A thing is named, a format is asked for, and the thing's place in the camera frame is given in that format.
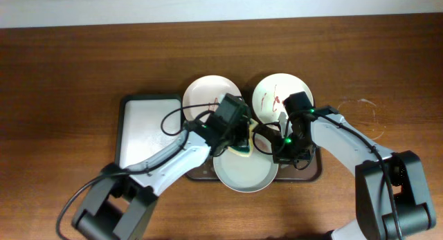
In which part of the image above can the white grey plate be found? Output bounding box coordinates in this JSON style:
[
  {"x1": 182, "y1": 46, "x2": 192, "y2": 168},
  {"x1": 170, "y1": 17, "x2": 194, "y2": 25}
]
[{"x1": 213, "y1": 143, "x2": 279, "y2": 193}]

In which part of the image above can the cream plate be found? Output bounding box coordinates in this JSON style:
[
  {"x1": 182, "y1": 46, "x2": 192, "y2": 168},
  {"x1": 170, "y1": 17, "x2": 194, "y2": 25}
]
[{"x1": 252, "y1": 73, "x2": 314, "y2": 124}]

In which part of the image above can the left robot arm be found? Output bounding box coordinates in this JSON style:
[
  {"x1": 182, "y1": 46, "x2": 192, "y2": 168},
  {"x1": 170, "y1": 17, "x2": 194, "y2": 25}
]
[{"x1": 71, "y1": 93, "x2": 251, "y2": 239}]

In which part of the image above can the green yellow sponge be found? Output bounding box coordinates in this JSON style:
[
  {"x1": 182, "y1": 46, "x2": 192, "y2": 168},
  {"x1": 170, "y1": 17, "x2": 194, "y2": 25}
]
[{"x1": 228, "y1": 119, "x2": 259, "y2": 158}]

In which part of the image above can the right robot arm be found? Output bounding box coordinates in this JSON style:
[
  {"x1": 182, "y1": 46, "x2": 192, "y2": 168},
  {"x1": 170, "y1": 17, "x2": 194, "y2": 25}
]
[{"x1": 274, "y1": 92, "x2": 437, "y2": 240}]

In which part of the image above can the small black tray white liner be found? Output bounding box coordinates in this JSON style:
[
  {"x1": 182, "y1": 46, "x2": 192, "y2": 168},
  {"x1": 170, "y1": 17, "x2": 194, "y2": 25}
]
[{"x1": 115, "y1": 94, "x2": 182, "y2": 169}]

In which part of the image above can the large brown tray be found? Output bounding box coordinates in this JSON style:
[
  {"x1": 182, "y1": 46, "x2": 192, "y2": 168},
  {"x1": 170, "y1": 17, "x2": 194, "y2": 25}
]
[{"x1": 185, "y1": 147, "x2": 323, "y2": 183}]

